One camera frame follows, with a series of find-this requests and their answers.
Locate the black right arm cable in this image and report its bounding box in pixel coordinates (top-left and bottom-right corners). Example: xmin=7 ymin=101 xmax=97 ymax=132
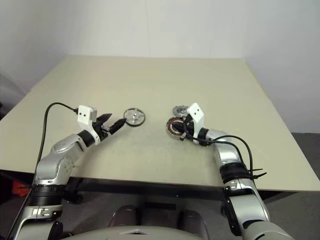
xmin=183 ymin=121 xmax=253 ymax=176

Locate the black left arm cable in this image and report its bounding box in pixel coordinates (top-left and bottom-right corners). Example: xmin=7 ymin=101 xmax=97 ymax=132
xmin=37 ymin=102 xmax=79 ymax=166

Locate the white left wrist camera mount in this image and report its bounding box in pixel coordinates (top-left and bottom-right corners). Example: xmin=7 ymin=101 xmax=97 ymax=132
xmin=76 ymin=105 xmax=101 ymax=146

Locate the silver spoked rotor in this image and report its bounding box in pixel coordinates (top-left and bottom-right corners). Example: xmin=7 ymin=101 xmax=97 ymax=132
xmin=123 ymin=107 xmax=147 ymax=128

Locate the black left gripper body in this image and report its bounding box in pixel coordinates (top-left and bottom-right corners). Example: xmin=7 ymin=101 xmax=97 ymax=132
xmin=93 ymin=119 xmax=114 ymax=143

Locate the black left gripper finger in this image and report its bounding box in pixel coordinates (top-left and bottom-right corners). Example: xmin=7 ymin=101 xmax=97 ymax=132
xmin=108 ymin=117 xmax=128 ymax=136
xmin=97 ymin=112 xmax=113 ymax=127

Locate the black zip tie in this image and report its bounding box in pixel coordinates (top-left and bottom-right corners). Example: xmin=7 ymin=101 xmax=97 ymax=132
xmin=246 ymin=167 xmax=268 ymax=181

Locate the motor housing with copper coils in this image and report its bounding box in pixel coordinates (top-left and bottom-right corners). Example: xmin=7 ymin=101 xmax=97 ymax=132
xmin=164 ymin=116 xmax=188 ymax=140

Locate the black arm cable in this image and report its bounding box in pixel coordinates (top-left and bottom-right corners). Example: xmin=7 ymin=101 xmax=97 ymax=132
xmin=37 ymin=102 xmax=79 ymax=166
xmin=183 ymin=121 xmax=253 ymax=176

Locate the grey robot torso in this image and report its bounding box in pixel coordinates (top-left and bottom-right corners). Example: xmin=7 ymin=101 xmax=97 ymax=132
xmin=58 ymin=219 xmax=212 ymax=240

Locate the black table frame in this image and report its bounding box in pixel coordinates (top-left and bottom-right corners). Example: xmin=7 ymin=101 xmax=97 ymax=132
xmin=0 ymin=169 xmax=320 ymax=210

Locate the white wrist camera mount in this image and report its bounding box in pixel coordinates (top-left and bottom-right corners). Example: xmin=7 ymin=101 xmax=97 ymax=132
xmin=76 ymin=105 xmax=101 ymax=146
xmin=186 ymin=102 xmax=206 ymax=145

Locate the red object on floor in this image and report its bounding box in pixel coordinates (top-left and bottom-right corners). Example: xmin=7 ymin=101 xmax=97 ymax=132
xmin=11 ymin=181 xmax=33 ymax=199

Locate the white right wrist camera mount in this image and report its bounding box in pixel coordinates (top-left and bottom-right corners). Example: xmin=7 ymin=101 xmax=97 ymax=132
xmin=186 ymin=102 xmax=206 ymax=145

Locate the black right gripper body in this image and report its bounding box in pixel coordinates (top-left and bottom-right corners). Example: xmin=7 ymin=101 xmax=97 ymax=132
xmin=184 ymin=117 xmax=196 ymax=141

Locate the dark rounded shape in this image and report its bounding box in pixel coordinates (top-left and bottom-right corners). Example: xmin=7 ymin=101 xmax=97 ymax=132
xmin=174 ymin=209 xmax=210 ymax=235
xmin=109 ymin=204 xmax=141 ymax=230

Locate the grey motor lid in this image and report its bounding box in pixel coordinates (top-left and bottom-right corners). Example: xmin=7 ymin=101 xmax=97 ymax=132
xmin=171 ymin=104 xmax=191 ymax=118

